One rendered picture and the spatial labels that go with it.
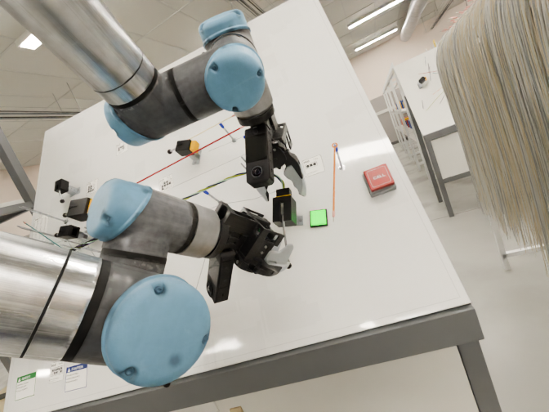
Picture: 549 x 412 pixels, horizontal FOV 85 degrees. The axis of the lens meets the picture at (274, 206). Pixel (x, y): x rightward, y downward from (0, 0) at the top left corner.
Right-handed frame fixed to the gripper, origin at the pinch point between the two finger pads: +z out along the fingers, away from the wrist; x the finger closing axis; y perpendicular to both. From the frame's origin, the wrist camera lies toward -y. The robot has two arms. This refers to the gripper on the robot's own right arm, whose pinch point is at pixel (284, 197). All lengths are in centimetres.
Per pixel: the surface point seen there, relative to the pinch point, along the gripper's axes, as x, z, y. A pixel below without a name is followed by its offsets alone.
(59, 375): 65, 23, -32
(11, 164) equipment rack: 107, -12, 26
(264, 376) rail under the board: 7.5, 22.9, -29.1
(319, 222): -6.2, 7.4, -1.7
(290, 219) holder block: -1.9, 0.8, -6.3
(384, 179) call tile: -21.1, 2.2, 3.8
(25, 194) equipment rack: 105, -2, 21
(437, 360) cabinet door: -26.4, 29.2, -22.4
